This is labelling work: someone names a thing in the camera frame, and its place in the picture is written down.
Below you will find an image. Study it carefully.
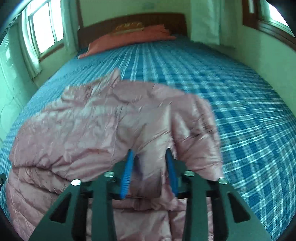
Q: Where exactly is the pink quilted down jacket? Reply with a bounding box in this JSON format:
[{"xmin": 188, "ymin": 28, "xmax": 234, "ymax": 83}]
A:
[{"xmin": 6, "ymin": 69, "xmax": 223, "ymax": 240}]

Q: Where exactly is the blue plaid bed sheet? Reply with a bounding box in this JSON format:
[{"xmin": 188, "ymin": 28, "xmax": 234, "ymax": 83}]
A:
[{"xmin": 1, "ymin": 36, "xmax": 295, "ymax": 240}]

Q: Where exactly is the white wardrobe with circles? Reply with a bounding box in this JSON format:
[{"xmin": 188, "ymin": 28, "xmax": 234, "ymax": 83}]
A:
[{"xmin": 0, "ymin": 25, "xmax": 38, "ymax": 143}]

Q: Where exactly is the green curtain far left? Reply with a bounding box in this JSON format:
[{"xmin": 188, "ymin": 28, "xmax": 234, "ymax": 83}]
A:
[{"xmin": 18, "ymin": 8, "xmax": 42, "ymax": 79}]

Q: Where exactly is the red folded blanket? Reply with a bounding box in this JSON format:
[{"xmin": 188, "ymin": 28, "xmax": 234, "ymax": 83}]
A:
[{"xmin": 78, "ymin": 25, "xmax": 177, "ymax": 59}]

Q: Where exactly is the orange patterned pillow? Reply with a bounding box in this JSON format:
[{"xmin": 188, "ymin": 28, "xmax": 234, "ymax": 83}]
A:
[{"xmin": 111, "ymin": 22, "xmax": 144, "ymax": 35}]

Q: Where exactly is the green curtain right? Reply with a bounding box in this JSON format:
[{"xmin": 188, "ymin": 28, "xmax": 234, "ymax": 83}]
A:
[{"xmin": 191, "ymin": 0, "xmax": 237, "ymax": 48}]

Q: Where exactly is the dark wooden headboard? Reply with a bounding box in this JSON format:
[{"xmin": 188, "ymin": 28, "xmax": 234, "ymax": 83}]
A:
[{"xmin": 77, "ymin": 13, "xmax": 188, "ymax": 49}]

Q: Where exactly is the left window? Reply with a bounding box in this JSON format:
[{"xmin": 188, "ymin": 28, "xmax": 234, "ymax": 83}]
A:
[{"xmin": 25, "ymin": 0, "xmax": 64, "ymax": 61}]

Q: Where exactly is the window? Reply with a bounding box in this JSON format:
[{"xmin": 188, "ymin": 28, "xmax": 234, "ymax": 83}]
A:
[
  {"xmin": 241, "ymin": 1, "xmax": 295, "ymax": 45},
  {"xmin": 25, "ymin": 0, "xmax": 64, "ymax": 61}
]

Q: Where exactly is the right window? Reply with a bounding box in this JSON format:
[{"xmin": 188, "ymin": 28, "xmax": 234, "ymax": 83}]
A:
[{"xmin": 241, "ymin": 1, "xmax": 295, "ymax": 45}]

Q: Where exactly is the green curtain beside headboard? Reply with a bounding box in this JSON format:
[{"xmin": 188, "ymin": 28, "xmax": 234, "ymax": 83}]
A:
[{"xmin": 61, "ymin": 0, "xmax": 79, "ymax": 54}]

